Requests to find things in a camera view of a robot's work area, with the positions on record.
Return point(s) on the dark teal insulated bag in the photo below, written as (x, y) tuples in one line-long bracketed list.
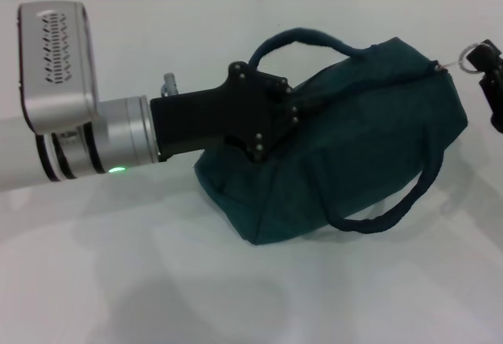
[(353, 143)]

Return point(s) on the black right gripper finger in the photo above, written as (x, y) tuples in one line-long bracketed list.
[(489, 55), (495, 104)]

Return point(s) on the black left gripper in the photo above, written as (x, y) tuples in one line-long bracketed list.
[(212, 120)]

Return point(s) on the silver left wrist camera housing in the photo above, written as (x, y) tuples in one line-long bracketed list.
[(59, 57)]

